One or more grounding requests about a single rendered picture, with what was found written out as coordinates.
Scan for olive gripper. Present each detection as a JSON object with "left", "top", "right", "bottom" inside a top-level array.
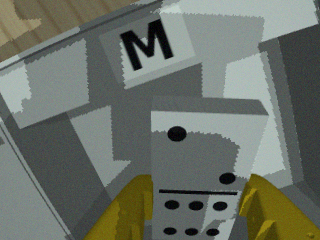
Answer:
[{"left": 82, "top": 173, "right": 320, "bottom": 240}]

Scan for white domino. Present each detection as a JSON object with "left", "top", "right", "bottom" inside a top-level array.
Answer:
[{"left": 151, "top": 95, "right": 269, "bottom": 240}]

